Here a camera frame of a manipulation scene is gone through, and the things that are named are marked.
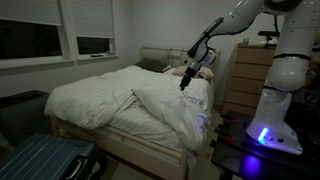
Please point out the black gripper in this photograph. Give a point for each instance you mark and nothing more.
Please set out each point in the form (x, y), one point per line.
(191, 75)

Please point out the white duvet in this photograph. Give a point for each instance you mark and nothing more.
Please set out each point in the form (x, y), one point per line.
(100, 96)

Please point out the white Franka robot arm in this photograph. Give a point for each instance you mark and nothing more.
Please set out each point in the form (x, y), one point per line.
(283, 76)

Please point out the pink pillow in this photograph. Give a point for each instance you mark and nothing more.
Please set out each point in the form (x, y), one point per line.
(205, 72)

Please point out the beige padded headboard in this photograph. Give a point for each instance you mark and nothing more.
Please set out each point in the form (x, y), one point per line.
(163, 55)

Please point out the dark grey pillow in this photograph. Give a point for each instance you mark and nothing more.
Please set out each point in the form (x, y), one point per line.
(151, 65)

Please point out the red black clamp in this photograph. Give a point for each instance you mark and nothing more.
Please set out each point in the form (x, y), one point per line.
(225, 136)
(230, 119)

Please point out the white mattress sheet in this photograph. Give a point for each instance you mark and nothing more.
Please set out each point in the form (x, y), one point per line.
(143, 128)

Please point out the wooden chest of drawers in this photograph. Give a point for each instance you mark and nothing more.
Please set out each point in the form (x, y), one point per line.
(246, 83)

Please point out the small jar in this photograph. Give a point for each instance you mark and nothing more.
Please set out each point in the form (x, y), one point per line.
(246, 40)

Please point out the black remote control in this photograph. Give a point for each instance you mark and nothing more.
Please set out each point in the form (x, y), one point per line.
(96, 55)

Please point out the black tripod stand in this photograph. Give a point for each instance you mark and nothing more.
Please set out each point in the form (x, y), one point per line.
(268, 34)

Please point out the narrow dark window pane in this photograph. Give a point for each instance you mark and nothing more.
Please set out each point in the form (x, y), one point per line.
(92, 45)

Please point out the black robot table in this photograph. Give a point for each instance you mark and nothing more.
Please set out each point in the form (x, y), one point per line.
(266, 160)

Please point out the narrow white roller blind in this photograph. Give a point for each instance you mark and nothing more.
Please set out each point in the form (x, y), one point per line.
(93, 18)

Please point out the blue ribbed suitcase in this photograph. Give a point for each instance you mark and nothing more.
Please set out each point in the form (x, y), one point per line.
(43, 158)

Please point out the wide dark window pane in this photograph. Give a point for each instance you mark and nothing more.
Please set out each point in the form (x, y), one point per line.
(30, 40)

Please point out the dark grey ottoman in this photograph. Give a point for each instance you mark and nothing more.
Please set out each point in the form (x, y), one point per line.
(20, 116)

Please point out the wide white roller blind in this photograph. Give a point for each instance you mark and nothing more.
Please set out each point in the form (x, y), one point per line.
(30, 11)

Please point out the light wooden bed frame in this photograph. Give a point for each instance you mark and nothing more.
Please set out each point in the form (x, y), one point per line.
(133, 151)

